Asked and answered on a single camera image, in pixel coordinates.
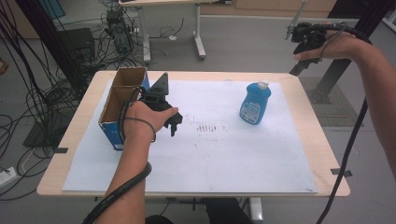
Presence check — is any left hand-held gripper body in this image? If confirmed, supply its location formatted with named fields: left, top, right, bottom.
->
left=138, top=72, right=173, bottom=111

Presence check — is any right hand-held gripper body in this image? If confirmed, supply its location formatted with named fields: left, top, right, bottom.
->
left=284, top=0, right=328, bottom=54

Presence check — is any blue cardboard box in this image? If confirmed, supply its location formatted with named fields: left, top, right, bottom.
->
left=98, top=66, right=151, bottom=152

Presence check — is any blue bottle with white cap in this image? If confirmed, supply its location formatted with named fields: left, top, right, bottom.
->
left=238, top=80, right=273, bottom=126

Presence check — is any person's left hand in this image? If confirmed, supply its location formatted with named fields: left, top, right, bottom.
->
left=123, top=101, right=179, bottom=143

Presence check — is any person's right hand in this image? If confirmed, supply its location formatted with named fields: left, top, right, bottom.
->
left=293, top=30, right=362, bottom=63

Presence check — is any white table sheet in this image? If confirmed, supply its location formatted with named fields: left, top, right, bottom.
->
left=61, top=78, right=318, bottom=194

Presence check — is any wooden cabinet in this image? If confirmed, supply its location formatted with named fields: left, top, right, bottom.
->
left=200, top=0, right=337, bottom=18

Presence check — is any dark grid floor mat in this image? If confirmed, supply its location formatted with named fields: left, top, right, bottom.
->
left=300, top=77, right=365, bottom=128

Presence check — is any black computer tower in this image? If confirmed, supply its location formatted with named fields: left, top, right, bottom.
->
left=106, top=8, right=134, bottom=54

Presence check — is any desk with white legs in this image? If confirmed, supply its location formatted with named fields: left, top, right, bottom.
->
left=118, top=0, right=233, bottom=64

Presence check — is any person's left leg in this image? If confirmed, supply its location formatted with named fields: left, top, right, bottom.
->
left=144, top=214, right=176, bottom=224

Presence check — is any person's leg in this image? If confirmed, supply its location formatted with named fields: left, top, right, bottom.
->
left=202, top=198, right=251, bottom=224
left=144, top=214, right=176, bottom=224

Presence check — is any black equipment box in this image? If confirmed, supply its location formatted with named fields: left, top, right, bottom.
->
left=57, top=27, right=96, bottom=63

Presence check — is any person's right leg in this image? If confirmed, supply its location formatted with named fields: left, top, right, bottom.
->
left=202, top=198, right=251, bottom=224

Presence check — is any white table leg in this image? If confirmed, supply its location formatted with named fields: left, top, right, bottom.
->
left=248, top=197, right=264, bottom=223

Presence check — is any dark floor plate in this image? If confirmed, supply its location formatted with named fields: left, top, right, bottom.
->
left=21, top=115, right=74, bottom=149

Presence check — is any teal panel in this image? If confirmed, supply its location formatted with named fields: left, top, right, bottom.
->
left=38, top=0, right=66, bottom=20

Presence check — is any white power strip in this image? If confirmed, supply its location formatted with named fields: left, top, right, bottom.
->
left=0, top=166, right=17, bottom=188

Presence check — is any thin black wrist cord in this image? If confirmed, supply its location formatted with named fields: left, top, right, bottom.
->
left=319, top=24, right=347, bottom=63
left=123, top=117, right=157, bottom=143

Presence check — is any black metal frame post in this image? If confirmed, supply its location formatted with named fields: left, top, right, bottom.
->
left=307, top=0, right=396, bottom=105
left=13, top=0, right=90, bottom=94

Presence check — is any black spiral cable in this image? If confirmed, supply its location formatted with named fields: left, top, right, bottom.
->
left=316, top=22, right=373, bottom=224
left=81, top=86, right=153, bottom=224

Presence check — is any bundle of black cables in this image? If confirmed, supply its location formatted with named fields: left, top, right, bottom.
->
left=0, top=6, right=104, bottom=202

